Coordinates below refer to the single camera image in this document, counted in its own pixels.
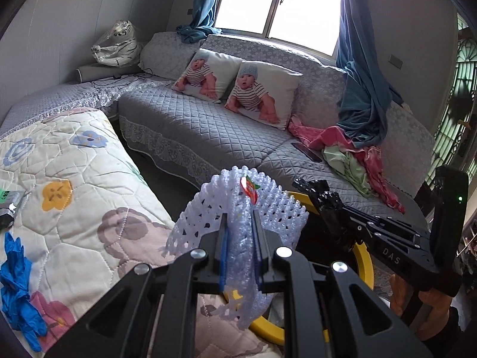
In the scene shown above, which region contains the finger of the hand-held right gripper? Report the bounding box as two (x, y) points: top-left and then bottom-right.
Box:
(353, 225), (422, 250)
(343, 208), (424, 241)

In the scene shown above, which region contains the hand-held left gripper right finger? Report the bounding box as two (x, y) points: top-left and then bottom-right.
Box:
(253, 209), (435, 358)

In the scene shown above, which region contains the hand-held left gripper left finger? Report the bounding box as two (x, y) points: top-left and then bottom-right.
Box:
(45, 212), (230, 358)

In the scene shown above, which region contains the yellow-rimmed trash bin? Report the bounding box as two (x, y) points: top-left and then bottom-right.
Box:
(223, 190), (375, 346)

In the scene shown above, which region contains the white foam net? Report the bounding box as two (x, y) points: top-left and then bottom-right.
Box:
(164, 165), (310, 331)

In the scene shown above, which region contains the black plastic bag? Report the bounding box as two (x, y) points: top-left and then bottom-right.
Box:
(292, 178), (359, 251)

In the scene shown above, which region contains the blue rubber glove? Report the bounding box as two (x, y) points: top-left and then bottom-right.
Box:
(0, 231), (48, 353)

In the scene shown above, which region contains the green and grey box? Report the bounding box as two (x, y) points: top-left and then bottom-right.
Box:
(0, 189), (27, 229)

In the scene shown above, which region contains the person's right forearm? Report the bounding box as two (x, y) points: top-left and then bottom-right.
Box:
(427, 303), (472, 344)

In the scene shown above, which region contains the person's right hand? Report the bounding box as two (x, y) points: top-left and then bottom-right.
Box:
(389, 274), (463, 344)

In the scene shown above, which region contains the light green cloth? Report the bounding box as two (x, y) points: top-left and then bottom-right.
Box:
(322, 145), (374, 198)

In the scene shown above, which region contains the pink cloth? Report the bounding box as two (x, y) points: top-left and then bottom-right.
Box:
(288, 115), (405, 214)

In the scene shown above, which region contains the black smartphone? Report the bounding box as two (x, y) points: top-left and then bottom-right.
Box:
(291, 142), (323, 163)

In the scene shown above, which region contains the ornate glass door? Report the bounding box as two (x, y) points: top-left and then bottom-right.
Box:
(428, 10), (477, 195)

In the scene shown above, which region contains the grey quilted sofa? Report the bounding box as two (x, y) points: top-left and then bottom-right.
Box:
(0, 31), (437, 240)

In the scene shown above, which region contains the blue curtain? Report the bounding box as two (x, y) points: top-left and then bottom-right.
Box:
(335, 0), (405, 149)
(175, 0), (224, 44)

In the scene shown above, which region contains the cartoon printed bed quilt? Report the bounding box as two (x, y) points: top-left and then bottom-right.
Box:
(0, 106), (291, 358)

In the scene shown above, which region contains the baby print pillow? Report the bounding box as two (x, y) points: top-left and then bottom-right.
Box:
(224, 60), (303, 131)
(171, 47), (243, 104)

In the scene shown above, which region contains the grey bolster pillow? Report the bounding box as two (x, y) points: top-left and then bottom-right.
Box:
(77, 63), (144, 83)

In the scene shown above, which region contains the plush tiger in plastic bag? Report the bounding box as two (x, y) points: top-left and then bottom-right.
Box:
(91, 19), (144, 69)

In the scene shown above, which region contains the large window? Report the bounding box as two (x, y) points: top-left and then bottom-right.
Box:
(215, 0), (344, 57)

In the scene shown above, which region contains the black cable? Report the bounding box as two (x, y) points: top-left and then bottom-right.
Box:
(91, 67), (165, 90)

